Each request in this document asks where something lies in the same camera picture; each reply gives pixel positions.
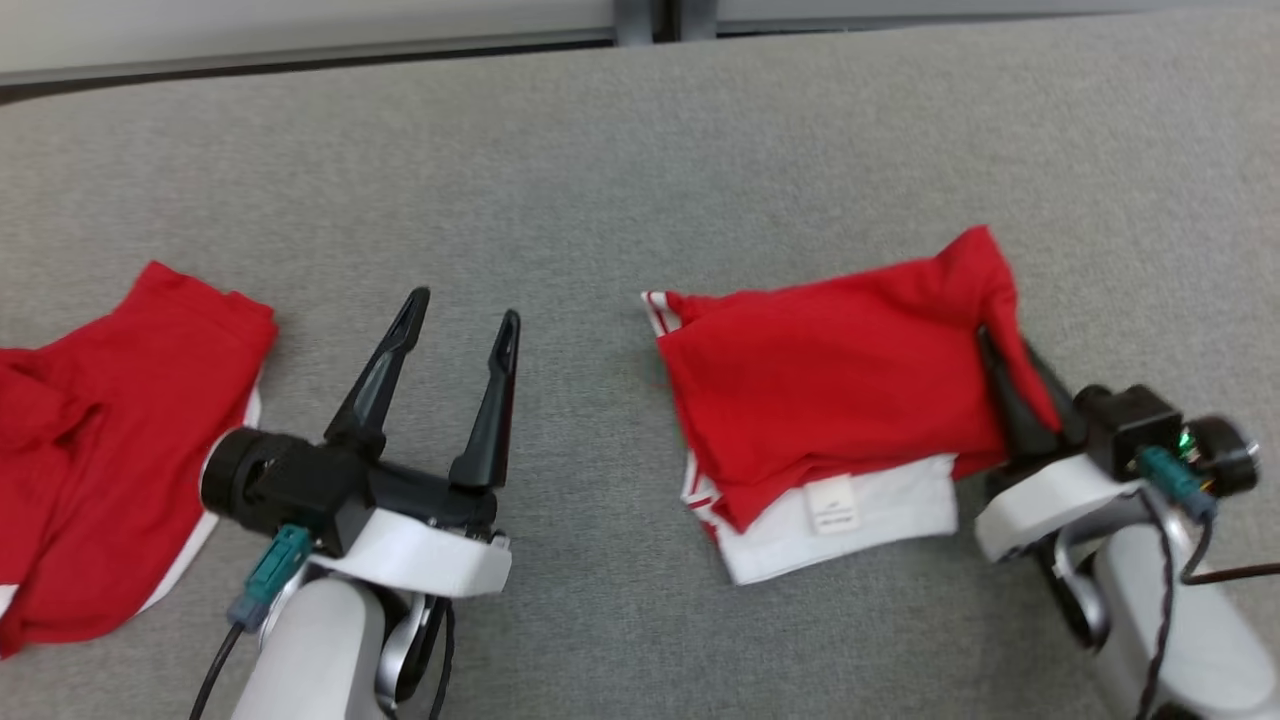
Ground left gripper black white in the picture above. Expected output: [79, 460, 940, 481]
[305, 288, 521, 601]

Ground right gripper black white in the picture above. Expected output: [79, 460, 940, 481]
[975, 325, 1151, 563]

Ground red and white shirt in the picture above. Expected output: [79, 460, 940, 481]
[640, 225, 1063, 587]

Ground red shorts with white trim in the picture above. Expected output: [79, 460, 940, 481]
[0, 262, 279, 657]

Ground right arm teal-plug cable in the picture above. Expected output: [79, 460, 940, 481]
[1138, 445, 1280, 587]

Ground arm teal-plug cable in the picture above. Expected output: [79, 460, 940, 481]
[1138, 445, 1280, 587]
[188, 524, 313, 720]

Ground right arm twisted black cable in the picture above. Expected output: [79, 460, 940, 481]
[1135, 490, 1181, 720]

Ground left arm teal-plug cable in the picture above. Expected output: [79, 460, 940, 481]
[188, 524, 313, 720]

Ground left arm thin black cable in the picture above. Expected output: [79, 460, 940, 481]
[428, 598, 459, 720]

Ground grey partition post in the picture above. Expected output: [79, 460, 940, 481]
[675, 0, 721, 41]
[612, 0, 657, 47]

